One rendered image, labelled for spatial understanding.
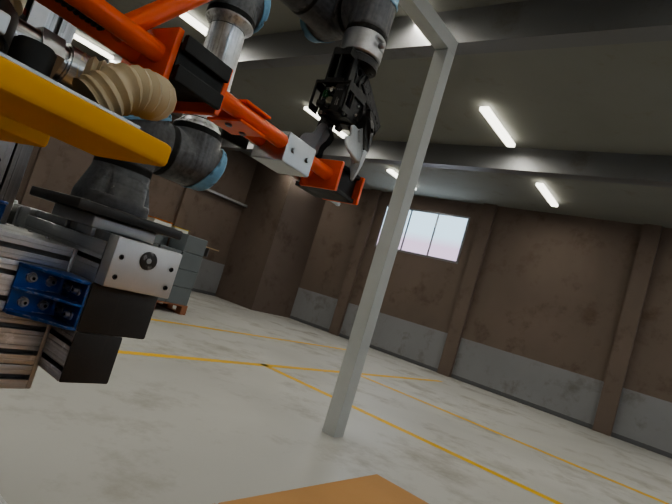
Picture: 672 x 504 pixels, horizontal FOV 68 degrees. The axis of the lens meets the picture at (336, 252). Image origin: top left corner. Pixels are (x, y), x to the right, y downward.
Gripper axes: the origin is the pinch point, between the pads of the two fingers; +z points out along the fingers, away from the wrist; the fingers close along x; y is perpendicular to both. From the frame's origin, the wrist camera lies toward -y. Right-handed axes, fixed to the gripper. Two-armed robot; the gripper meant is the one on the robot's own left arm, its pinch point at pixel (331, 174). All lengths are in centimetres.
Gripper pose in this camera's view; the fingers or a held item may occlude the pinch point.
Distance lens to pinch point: 87.7
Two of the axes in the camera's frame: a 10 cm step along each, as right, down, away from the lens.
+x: 8.2, 2.0, -5.4
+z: -2.9, 9.5, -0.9
